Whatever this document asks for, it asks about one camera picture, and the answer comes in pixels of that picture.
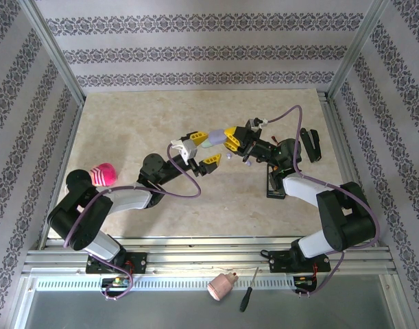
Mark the black stapler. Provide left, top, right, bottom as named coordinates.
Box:
left=299, top=127, right=322, bottom=162

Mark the black screwdriver bit set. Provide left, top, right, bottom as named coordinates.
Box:
left=265, top=163, right=286, bottom=199

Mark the doll in pink striped clothes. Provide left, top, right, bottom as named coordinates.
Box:
left=64, top=162, right=118, bottom=193

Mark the pink drill chuck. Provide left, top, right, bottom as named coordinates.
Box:
left=206, top=271, right=240, bottom=303

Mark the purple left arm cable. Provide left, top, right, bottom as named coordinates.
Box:
left=62, top=142, right=202, bottom=302

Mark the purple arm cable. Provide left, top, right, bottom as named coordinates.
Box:
left=265, top=105, right=381, bottom=297
left=62, top=142, right=202, bottom=302

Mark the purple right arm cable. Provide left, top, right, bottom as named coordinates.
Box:
left=265, top=105, right=381, bottom=297

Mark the aluminium side rail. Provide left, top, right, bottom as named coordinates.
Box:
left=317, top=89, right=380, bottom=237

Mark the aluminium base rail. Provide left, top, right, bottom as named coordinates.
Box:
left=23, top=235, right=395, bottom=277

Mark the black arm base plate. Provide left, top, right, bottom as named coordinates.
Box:
left=268, top=249, right=331, bottom=274
left=85, top=251, right=149, bottom=275

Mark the white slotted cable duct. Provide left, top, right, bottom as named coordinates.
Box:
left=34, top=276, right=296, bottom=293

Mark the aluminium frame post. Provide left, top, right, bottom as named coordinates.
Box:
left=19, top=0, right=86, bottom=106
left=327, top=0, right=392, bottom=100

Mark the black handled screwdriver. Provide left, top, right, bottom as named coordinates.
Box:
left=239, top=266, right=261, bottom=313

